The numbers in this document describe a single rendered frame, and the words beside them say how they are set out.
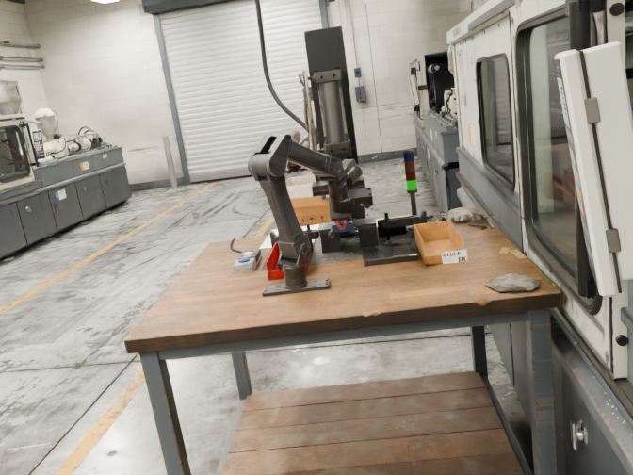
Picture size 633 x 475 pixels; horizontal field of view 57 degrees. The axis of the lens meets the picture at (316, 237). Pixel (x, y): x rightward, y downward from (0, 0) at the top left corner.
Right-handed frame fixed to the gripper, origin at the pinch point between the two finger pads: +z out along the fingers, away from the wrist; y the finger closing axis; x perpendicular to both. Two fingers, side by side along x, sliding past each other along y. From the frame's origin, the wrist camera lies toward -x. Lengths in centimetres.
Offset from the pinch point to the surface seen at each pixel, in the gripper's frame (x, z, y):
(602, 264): -40, -65, -81
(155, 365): 53, -7, -52
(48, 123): 413, 315, 600
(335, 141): -0.9, -18.9, 21.7
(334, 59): -4, -37, 43
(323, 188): 4.9, -6.5, 13.2
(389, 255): -14.0, 0.9, -14.3
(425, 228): -28.0, 5.8, 1.0
